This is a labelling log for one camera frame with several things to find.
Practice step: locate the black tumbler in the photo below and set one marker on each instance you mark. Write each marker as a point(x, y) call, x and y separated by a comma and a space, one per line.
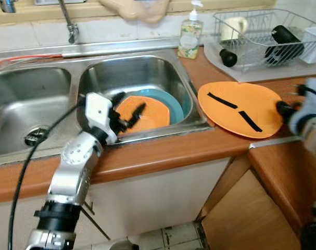
point(285, 40)

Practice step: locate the chrome wall tap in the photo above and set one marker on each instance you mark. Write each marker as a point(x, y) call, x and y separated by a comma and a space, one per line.
point(5, 4)

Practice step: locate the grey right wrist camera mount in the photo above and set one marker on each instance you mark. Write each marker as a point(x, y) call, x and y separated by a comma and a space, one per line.
point(311, 109)

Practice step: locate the white cabinet front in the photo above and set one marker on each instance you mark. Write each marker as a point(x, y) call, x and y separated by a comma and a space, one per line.
point(158, 192)

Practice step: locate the brown wooden cabinet door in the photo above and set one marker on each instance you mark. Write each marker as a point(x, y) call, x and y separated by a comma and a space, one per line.
point(241, 219)

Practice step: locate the clear dish soap pump bottle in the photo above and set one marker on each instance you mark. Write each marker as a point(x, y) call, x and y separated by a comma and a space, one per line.
point(190, 36)

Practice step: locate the tan wooden window frame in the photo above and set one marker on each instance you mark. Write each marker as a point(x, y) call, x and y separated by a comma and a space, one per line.
point(33, 11)

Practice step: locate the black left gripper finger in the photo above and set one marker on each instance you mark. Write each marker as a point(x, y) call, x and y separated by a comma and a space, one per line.
point(136, 115)
point(119, 99)

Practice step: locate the stainless steel double sink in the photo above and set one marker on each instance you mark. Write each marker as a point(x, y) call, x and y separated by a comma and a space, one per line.
point(22, 99)

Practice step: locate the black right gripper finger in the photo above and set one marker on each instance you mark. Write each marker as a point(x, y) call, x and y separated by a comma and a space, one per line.
point(282, 108)

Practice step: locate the black tape strip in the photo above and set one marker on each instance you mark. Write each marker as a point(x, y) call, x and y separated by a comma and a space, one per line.
point(223, 100)
point(250, 121)

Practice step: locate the teal round plate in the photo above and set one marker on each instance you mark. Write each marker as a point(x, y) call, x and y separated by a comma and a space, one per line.
point(176, 107)

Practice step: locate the chrome sink faucet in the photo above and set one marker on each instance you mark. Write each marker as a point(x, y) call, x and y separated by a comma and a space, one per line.
point(70, 26)

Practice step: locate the metal sink drain strainer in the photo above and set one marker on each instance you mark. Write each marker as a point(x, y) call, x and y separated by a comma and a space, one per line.
point(36, 136)

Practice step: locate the cream ceramic mug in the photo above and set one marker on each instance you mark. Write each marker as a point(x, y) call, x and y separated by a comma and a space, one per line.
point(234, 27)

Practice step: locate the small black bottle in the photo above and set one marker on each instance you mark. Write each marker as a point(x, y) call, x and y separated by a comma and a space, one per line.
point(228, 57)

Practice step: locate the grey plastic drain tray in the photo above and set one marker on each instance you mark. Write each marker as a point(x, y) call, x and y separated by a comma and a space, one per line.
point(262, 74)

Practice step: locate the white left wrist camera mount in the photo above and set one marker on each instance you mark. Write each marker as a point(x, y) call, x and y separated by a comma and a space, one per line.
point(98, 114)

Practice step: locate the grey robot foot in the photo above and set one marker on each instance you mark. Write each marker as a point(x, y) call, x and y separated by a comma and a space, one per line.
point(124, 245)

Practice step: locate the orange round plate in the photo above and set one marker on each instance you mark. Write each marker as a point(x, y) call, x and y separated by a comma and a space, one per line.
point(225, 121)

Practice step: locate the orange bowl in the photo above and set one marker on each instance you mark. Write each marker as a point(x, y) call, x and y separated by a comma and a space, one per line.
point(152, 114)

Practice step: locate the white plastic cutlery holder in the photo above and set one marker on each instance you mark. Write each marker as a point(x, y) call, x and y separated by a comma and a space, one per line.
point(315, 44)

